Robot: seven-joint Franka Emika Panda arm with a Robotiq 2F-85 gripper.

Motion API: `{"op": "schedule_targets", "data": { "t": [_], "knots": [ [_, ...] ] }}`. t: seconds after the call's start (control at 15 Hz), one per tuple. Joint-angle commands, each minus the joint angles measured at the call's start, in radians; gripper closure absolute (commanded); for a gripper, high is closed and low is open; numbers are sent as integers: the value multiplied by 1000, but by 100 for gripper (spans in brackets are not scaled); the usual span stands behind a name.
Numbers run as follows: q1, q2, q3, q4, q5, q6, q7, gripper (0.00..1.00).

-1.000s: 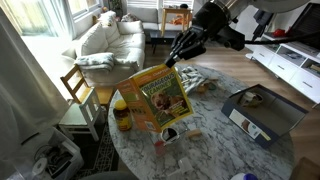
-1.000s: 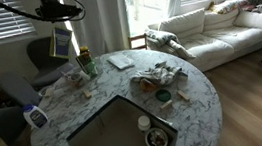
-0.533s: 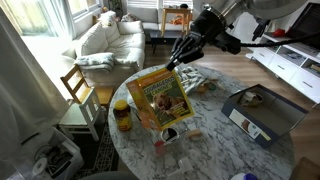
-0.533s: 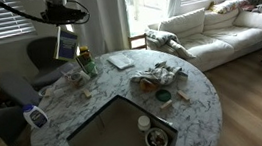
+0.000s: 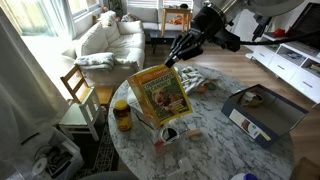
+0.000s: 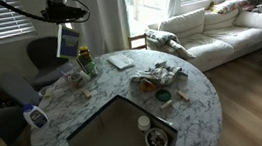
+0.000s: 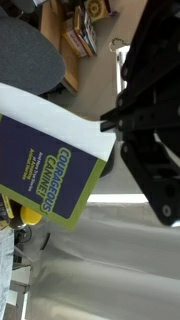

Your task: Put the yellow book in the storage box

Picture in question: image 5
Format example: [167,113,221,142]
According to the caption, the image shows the orange object under cloth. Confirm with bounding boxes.
[195,83,209,94]

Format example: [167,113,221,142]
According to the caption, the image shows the yellow dog picture book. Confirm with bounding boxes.
[127,63,194,128]

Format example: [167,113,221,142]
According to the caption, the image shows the white cup dark contents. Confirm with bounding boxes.
[159,125,181,145]

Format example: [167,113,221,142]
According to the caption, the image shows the wooden chair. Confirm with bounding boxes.
[59,63,114,108]

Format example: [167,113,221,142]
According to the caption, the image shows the clear plastic bin with cables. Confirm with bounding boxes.
[6,126,84,180]

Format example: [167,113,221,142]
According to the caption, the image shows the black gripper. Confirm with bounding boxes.
[163,3,232,69]

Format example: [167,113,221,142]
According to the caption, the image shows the white sofa back cushion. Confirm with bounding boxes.
[104,21,122,45]
[116,20,144,36]
[79,22,109,56]

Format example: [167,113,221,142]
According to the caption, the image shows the grey white throw blanket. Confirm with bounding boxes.
[73,52,116,72]

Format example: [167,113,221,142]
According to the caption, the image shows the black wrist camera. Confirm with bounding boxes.
[213,28,242,53]

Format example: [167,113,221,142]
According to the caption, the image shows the black coffee table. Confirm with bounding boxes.
[148,29,179,54]

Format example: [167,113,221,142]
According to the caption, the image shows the small white chair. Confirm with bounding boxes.
[58,88,104,143]

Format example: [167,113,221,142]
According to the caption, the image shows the small red cup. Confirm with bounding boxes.
[153,139,167,158]

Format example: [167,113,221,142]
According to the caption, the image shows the white sofa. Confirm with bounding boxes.
[61,9,147,86]

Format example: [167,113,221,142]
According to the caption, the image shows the round ceramic bowl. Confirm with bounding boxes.
[249,92,264,108]

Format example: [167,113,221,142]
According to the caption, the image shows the white curtain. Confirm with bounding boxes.
[0,6,71,161]

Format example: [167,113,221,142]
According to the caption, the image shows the dark patterned rug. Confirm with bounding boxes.
[71,123,119,180]

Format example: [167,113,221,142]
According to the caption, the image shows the light wooden side table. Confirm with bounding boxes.
[160,7,194,37]

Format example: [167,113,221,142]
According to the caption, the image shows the dark hanging jacket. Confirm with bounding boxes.
[251,14,273,41]

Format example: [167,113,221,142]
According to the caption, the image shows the white TV cabinet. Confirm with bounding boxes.
[246,36,320,108]

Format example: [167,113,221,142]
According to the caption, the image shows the grey armchair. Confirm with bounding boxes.
[126,7,161,33]

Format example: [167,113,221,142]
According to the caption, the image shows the black television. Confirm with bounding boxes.
[288,2,320,51]

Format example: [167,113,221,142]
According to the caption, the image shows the floral pillow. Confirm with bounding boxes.
[96,10,118,28]
[120,13,139,23]

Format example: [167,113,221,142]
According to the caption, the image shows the striped crumpled cloth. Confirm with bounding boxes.
[176,65,209,96]

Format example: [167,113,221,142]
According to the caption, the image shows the red object on cabinet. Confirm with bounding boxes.
[272,28,287,38]

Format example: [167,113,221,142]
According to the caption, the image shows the amber pill bottle yellow lid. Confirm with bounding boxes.
[112,99,133,132]

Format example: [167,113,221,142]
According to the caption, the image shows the dark blue storage box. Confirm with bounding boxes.
[220,83,309,149]

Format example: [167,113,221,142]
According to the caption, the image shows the white bottle blue label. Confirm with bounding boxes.
[230,172,259,180]

